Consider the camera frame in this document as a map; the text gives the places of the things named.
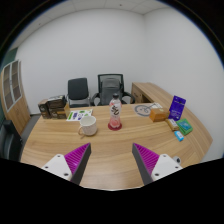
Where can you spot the black mesh office chair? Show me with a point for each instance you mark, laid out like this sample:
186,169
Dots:
110,88

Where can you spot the small blue box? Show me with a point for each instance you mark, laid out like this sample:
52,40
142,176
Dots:
179,136

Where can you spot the white sticker sheet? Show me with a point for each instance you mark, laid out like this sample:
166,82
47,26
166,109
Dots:
78,115

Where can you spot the clear pink drink bottle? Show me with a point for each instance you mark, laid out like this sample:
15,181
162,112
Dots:
115,113

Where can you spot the dark brown cardboard box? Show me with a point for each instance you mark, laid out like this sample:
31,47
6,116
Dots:
57,101

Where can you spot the yellow snack pack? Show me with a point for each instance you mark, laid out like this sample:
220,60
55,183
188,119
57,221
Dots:
172,124

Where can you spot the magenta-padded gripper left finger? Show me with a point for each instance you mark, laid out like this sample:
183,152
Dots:
75,159

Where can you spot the wooden side desk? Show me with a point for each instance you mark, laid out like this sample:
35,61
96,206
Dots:
150,91

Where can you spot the purple card stand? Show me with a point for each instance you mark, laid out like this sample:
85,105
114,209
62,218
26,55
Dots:
176,106

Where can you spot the black leather armchair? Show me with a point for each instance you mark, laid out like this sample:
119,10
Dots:
8,143

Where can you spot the dark padded office chair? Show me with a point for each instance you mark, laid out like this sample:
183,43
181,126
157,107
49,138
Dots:
78,88

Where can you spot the small green box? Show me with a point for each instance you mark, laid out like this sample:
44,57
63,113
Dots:
184,126

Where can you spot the wooden cabinet with glass doors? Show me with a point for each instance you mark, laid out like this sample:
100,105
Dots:
15,113

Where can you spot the small orange-brown box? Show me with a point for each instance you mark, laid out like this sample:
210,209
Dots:
159,115

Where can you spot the white ceramic mug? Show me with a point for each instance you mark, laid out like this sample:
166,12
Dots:
89,126

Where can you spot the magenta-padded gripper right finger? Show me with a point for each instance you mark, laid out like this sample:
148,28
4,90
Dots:
148,160

